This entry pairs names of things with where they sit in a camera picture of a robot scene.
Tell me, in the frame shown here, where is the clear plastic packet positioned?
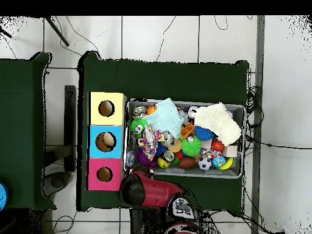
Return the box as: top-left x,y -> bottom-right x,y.
125,149 -> 136,168

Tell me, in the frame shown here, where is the wooden box with three holes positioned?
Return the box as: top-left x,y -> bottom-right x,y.
86,91 -> 128,191

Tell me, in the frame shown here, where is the silver drink can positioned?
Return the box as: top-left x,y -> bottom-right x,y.
161,130 -> 174,147

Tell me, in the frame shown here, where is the mint green knitted cloth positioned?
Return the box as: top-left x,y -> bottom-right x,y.
143,97 -> 185,140

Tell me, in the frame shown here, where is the small green puffer toy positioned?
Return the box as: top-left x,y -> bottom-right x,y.
130,118 -> 150,138

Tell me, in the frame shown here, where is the orange plastic toy crate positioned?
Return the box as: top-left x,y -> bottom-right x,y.
180,121 -> 196,139

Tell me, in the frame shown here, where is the large green puffer toy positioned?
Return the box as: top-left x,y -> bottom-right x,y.
180,135 -> 202,157

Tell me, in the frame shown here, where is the dark green table cloth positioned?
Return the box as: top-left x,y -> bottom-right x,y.
76,50 -> 250,218

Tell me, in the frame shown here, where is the black and white soccer ball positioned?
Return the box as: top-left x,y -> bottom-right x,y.
197,157 -> 212,171

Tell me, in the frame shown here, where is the cream knitted cloth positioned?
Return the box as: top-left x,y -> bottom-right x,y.
193,101 -> 243,147

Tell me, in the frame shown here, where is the globe print ball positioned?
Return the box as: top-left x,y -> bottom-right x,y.
211,155 -> 226,169

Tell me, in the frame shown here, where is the black upright panel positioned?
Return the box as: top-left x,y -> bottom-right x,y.
63,85 -> 77,172

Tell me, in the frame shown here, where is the grey stand foot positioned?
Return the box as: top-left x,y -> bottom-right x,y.
43,171 -> 72,198

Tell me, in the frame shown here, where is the dark green side cloth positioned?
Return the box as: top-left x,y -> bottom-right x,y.
0,51 -> 57,211

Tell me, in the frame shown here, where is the black tripod leg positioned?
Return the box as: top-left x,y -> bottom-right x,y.
44,16 -> 70,47

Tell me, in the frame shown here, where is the blue round object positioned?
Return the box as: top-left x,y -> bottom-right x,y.
0,182 -> 9,211

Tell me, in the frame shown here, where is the silver wire mesh bin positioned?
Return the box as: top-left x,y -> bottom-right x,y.
124,97 -> 246,179

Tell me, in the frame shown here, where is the black cable bundle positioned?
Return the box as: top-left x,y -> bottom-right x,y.
244,85 -> 265,129

